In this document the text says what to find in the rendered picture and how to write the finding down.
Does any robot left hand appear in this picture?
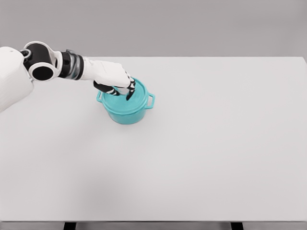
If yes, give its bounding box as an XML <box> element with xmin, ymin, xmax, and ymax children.
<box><xmin>93</xmin><ymin>60</ymin><xmax>137</xmax><ymax>101</ymax></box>

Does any teal pot lid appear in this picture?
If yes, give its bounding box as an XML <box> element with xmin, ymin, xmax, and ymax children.
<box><xmin>100</xmin><ymin>77</ymin><xmax>148</xmax><ymax>115</ymax></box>

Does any teal pot with handles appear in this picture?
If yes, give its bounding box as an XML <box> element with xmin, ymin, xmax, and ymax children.
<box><xmin>96</xmin><ymin>77</ymin><xmax>156</xmax><ymax>125</ymax></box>

